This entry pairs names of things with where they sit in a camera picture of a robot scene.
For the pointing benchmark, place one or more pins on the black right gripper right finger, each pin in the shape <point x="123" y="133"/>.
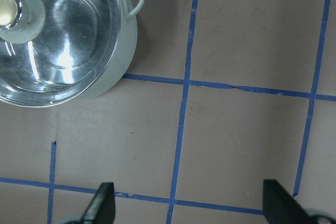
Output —
<point x="279" y="207"/>

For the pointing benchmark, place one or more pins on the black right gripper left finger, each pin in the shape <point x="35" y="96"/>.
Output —
<point x="102" y="207"/>

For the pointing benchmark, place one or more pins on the glass pot lid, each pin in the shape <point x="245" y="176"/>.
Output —
<point x="69" y="55"/>

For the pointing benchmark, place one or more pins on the pale green cooking pot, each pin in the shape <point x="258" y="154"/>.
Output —
<point x="124" y="49"/>

